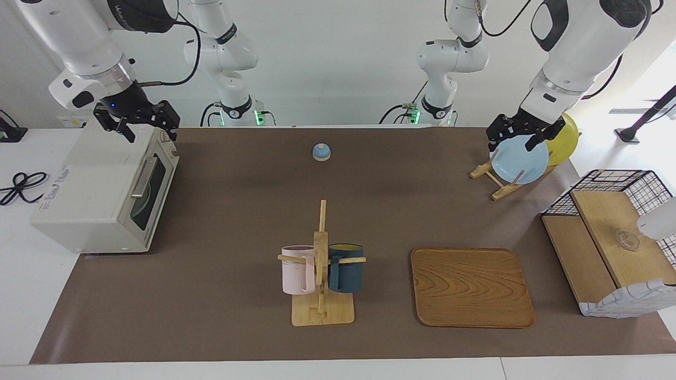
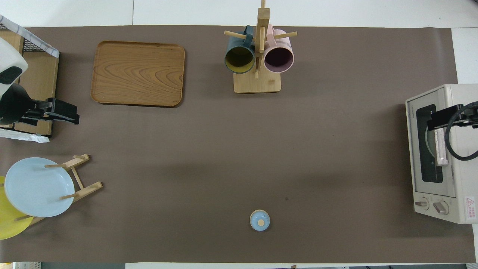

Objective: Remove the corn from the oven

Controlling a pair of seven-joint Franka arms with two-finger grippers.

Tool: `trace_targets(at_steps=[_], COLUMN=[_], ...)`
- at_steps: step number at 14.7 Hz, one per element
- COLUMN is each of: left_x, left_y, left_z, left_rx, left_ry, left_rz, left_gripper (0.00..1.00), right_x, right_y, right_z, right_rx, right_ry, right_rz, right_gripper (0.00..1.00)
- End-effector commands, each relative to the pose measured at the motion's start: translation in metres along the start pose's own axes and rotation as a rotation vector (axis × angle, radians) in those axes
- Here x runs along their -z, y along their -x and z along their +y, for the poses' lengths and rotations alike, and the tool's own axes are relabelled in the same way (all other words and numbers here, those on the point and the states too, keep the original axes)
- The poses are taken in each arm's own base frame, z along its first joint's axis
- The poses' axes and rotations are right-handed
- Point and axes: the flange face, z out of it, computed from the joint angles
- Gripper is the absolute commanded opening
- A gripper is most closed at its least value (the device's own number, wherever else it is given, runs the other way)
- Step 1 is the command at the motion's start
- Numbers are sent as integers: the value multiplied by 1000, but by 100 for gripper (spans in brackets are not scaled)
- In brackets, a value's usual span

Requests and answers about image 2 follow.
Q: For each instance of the wooden plate rack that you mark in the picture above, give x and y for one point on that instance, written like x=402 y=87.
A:
x=84 y=188

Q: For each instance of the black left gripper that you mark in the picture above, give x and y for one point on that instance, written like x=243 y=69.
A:
x=61 y=111

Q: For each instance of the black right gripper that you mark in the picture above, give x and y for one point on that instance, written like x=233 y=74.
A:
x=448 y=116

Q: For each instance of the wooden serving tray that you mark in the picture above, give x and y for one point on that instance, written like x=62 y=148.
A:
x=138 y=73

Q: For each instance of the brown table mat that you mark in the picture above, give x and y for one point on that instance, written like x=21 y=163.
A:
x=224 y=149

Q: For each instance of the dark blue mug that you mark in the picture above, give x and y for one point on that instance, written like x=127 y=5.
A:
x=239 y=59

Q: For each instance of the cream toaster oven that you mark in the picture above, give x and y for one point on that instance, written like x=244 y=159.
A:
x=465 y=179

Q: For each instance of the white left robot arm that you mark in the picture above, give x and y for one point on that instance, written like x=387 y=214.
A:
x=11 y=74

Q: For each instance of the cream oven knob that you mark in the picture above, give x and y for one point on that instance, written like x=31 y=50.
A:
x=441 y=207
x=422 y=204

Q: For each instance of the blue bell with wooden knob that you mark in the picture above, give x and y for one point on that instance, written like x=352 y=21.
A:
x=259 y=220

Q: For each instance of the toaster oven glass door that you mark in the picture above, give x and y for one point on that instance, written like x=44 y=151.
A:
x=416 y=149

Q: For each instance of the pink mug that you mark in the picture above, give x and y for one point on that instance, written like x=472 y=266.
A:
x=279 y=58

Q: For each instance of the light blue plate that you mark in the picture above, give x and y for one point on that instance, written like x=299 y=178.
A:
x=37 y=186

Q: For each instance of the yellow plate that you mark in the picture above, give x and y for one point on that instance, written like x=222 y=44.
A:
x=9 y=224

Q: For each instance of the wooden mug tree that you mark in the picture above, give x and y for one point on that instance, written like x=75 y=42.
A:
x=257 y=84

